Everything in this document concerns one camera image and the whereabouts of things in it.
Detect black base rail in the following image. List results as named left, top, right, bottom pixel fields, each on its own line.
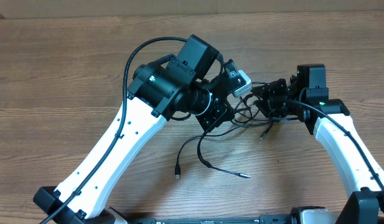
left=126, top=205, right=347, bottom=224

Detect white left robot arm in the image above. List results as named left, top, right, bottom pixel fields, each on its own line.
left=33, top=35, right=251, bottom=223

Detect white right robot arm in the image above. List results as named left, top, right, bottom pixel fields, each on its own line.
left=252, top=63, right=384, bottom=223

